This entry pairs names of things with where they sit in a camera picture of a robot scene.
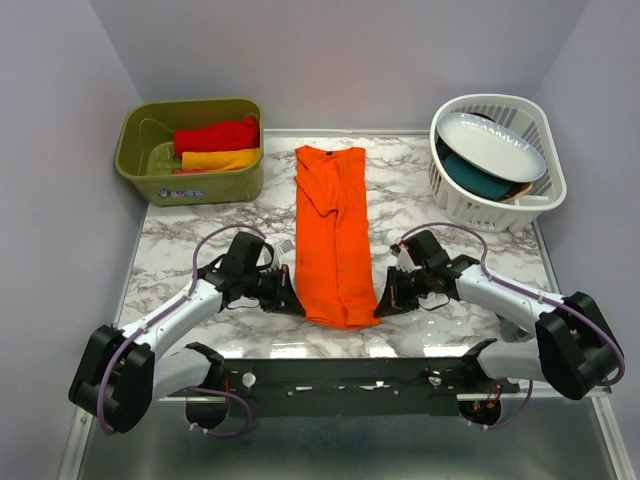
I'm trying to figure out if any aluminium rail frame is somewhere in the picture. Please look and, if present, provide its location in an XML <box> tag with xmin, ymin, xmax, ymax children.
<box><xmin>54</xmin><ymin>128</ymin><xmax>626</xmax><ymax>480</ymax></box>

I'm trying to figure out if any grey white mug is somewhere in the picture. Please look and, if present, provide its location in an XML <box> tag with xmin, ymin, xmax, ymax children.
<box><xmin>499</xmin><ymin>317</ymin><xmax>533</xmax><ymax>343</ymax></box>

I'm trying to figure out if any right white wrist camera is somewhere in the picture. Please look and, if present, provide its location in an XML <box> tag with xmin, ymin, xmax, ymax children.
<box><xmin>391</xmin><ymin>245</ymin><xmax>418</xmax><ymax>273</ymax></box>

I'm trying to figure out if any red rolled t shirt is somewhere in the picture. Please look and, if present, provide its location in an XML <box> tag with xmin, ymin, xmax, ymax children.
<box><xmin>173</xmin><ymin>115</ymin><xmax>261</xmax><ymax>157</ymax></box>

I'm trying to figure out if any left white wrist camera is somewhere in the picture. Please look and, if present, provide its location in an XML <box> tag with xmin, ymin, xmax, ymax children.
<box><xmin>267</xmin><ymin>240</ymin><xmax>294</xmax><ymax>272</ymax></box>

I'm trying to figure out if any teal bowl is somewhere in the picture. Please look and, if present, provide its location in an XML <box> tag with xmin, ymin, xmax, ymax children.
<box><xmin>443</xmin><ymin>153</ymin><xmax>514</xmax><ymax>200</ymax></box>

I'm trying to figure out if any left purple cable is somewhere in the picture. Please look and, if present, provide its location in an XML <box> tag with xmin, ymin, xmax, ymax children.
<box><xmin>96</xmin><ymin>223</ymin><xmax>268</xmax><ymax>437</ymax></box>

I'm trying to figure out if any white plastic basket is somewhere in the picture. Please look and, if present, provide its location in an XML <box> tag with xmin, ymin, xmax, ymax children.
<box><xmin>429</xmin><ymin>94</ymin><xmax>567</xmax><ymax>232</ymax></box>

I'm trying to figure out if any yellow rolled t shirt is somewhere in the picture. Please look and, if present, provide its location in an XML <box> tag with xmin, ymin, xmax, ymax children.
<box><xmin>181</xmin><ymin>148</ymin><xmax>260</xmax><ymax>173</ymax></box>

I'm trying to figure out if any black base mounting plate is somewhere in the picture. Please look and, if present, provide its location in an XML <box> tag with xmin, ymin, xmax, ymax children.
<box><xmin>184</xmin><ymin>352</ymin><xmax>519</xmax><ymax>430</ymax></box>

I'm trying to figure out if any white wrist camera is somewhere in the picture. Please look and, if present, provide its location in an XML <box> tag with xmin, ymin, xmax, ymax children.
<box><xmin>391</xmin><ymin>245</ymin><xmax>418</xmax><ymax>273</ymax></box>
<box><xmin>267</xmin><ymin>240</ymin><xmax>294</xmax><ymax>272</ymax></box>

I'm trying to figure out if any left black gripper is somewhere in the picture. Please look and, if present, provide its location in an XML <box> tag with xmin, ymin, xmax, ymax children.
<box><xmin>243</xmin><ymin>264</ymin><xmax>306</xmax><ymax>317</ymax></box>

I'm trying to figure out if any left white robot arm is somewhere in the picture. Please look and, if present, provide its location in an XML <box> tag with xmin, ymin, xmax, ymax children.
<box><xmin>68</xmin><ymin>225</ymin><xmax>306</xmax><ymax>435</ymax></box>

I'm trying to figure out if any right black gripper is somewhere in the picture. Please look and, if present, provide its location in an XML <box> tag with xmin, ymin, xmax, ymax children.
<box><xmin>374</xmin><ymin>264</ymin><xmax>432</xmax><ymax>317</ymax></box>

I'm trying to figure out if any brown wooden dish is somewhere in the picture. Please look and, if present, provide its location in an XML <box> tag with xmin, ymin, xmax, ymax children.
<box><xmin>502</xmin><ymin>182</ymin><xmax>533</xmax><ymax>202</ymax></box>

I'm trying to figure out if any white oval plate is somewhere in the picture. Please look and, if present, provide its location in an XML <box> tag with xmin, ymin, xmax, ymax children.
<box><xmin>436</xmin><ymin>112</ymin><xmax>547</xmax><ymax>183</ymax></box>

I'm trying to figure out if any olive green plastic bin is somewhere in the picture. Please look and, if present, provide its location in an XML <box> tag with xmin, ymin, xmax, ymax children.
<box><xmin>115</xmin><ymin>98</ymin><xmax>264</xmax><ymax>207</ymax></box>

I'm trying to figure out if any orange t shirt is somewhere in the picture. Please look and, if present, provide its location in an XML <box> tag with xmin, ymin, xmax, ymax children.
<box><xmin>295</xmin><ymin>146</ymin><xmax>380</xmax><ymax>330</ymax></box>

